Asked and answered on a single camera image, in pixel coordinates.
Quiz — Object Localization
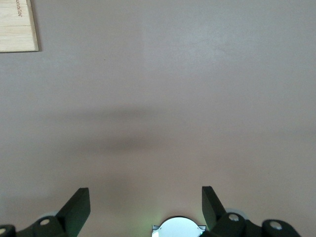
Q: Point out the wooden cutting board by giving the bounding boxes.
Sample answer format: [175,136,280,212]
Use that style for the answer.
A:
[0,0,40,53]

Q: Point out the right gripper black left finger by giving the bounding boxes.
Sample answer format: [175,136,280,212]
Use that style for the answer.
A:
[0,187,91,237]

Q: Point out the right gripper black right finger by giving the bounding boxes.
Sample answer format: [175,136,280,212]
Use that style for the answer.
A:
[201,186,302,237]

